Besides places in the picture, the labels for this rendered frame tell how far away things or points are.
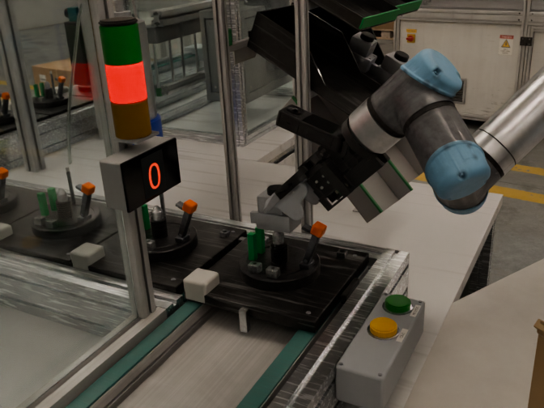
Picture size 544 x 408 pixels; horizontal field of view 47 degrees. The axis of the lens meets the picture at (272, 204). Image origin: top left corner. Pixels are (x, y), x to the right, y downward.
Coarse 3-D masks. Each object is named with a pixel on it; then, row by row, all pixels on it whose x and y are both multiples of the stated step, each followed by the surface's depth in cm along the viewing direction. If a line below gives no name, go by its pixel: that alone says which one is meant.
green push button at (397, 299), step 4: (388, 296) 100; (392, 296) 100; (396, 296) 99; (400, 296) 99; (404, 296) 99; (388, 300) 99; (392, 300) 98; (396, 300) 98; (400, 300) 98; (404, 300) 98; (408, 300) 98; (388, 304) 98; (392, 304) 97; (396, 304) 97; (400, 304) 97; (404, 304) 97; (408, 304) 97; (388, 308) 98; (392, 308) 97; (396, 308) 97; (400, 308) 97; (404, 308) 97; (408, 308) 97; (400, 312) 97
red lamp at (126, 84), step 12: (108, 72) 82; (120, 72) 82; (132, 72) 82; (108, 84) 83; (120, 84) 82; (132, 84) 83; (144, 84) 84; (120, 96) 83; (132, 96) 83; (144, 96) 85
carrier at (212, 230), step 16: (144, 208) 120; (160, 208) 118; (144, 224) 122; (160, 224) 117; (176, 224) 124; (192, 224) 128; (208, 224) 128; (160, 240) 118; (176, 240) 117; (192, 240) 117; (208, 240) 121; (224, 240) 121; (160, 256) 114; (176, 256) 115; (192, 256) 116; (208, 256) 115; (160, 272) 111; (176, 272) 110; (160, 288) 107; (176, 288) 106
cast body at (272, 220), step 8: (264, 192) 104; (272, 192) 102; (264, 200) 102; (272, 208) 102; (256, 216) 104; (264, 216) 104; (272, 216) 103; (280, 216) 102; (288, 216) 102; (264, 224) 104; (272, 224) 103; (280, 224) 103; (288, 224) 102; (296, 224) 104; (288, 232) 103
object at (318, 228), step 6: (318, 222) 102; (306, 228) 102; (312, 228) 102; (318, 228) 101; (324, 228) 101; (312, 234) 102; (318, 234) 101; (312, 240) 103; (318, 240) 103; (312, 246) 103; (306, 252) 104; (312, 252) 104; (306, 258) 105
